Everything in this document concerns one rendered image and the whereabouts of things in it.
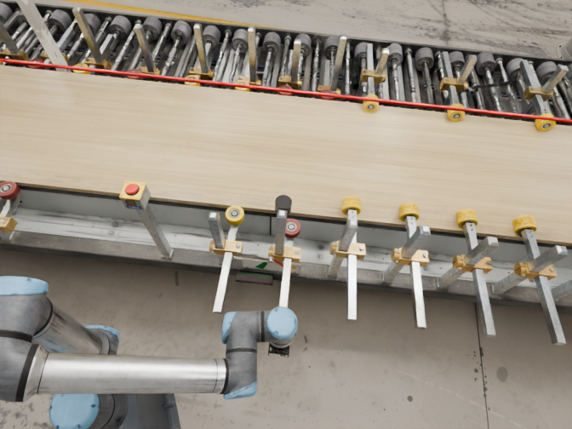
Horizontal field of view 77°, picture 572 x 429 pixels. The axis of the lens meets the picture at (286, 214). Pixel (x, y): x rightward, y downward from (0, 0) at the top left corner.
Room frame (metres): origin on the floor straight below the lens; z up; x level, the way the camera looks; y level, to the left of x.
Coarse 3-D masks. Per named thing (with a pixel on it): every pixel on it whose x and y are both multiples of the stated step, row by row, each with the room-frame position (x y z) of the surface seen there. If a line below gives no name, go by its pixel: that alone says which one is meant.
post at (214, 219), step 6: (210, 216) 0.64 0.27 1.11; (216, 216) 0.64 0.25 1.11; (210, 222) 0.63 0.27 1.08; (216, 222) 0.63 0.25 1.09; (210, 228) 0.63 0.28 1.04; (216, 228) 0.63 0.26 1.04; (216, 234) 0.63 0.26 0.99; (222, 234) 0.65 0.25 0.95; (216, 240) 0.63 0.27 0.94; (222, 240) 0.64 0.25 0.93; (216, 246) 0.63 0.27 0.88; (222, 246) 0.63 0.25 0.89; (222, 258) 0.63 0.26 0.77
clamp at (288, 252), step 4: (272, 248) 0.65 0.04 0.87; (284, 248) 0.66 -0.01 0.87; (288, 248) 0.66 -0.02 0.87; (292, 248) 0.66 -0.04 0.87; (296, 248) 0.66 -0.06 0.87; (268, 252) 0.63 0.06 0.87; (272, 252) 0.63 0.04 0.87; (284, 252) 0.64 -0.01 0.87; (288, 252) 0.64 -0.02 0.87; (292, 252) 0.64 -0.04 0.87; (268, 256) 0.62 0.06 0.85; (272, 256) 0.62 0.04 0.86; (276, 256) 0.62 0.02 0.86; (280, 256) 0.62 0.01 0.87; (284, 256) 0.62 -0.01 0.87; (288, 256) 0.62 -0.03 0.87; (292, 256) 0.62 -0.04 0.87; (296, 256) 0.62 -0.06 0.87; (280, 260) 0.62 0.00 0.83; (292, 260) 0.62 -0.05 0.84; (296, 260) 0.62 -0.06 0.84
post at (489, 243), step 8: (488, 240) 0.63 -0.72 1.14; (496, 240) 0.63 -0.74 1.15; (480, 248) 0.63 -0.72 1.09; (488, 248) 0.61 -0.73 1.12; (464, 256) 0.65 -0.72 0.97; (472, 256) 0.62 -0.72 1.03; (480, 256) 0.61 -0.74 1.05; (472, 264) 0.61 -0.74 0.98; (448, 272) 0.64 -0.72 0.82; (456, 272) 0.61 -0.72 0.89; (464, 272) 0.61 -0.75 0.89; (440, 280) 0.63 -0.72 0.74; (448, 280) 0.61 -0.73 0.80
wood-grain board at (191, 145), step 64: (0, 128) 1.14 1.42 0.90; (64, 128) 1.18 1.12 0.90; (128, 128) 1.22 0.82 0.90; (192, 128) 1.26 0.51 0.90; (256, 128) 1.30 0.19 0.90; (320, 128) 1.34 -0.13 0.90; (384, 128) 1.38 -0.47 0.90; (448, 128) 1.43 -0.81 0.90; (512, 128) 1.47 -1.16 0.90; (192, 192) 0.87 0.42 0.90; (256, 192) 0.90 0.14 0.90; (320, 192) 0.94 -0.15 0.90; (384, 192) 0.97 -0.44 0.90; (448, 192) 1.00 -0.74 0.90; (512, 192) 1.04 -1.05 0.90
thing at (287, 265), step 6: (288, 240) 0.70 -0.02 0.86; (288, 246) 0.67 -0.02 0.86; (288, 258) 0.62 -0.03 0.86; (288, 264) 0.59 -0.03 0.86; (288, 270) 0.56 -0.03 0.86; (288, 276) 0.54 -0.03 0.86; (282, 282) 0.51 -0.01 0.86; (288, 282) 0.51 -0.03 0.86; (282, 288) 0.48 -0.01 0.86; (288, 288) 0.49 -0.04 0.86; (282, 294) 0.46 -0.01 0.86; (288, 294) 0.46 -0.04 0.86; (282, 300) 0.43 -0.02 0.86
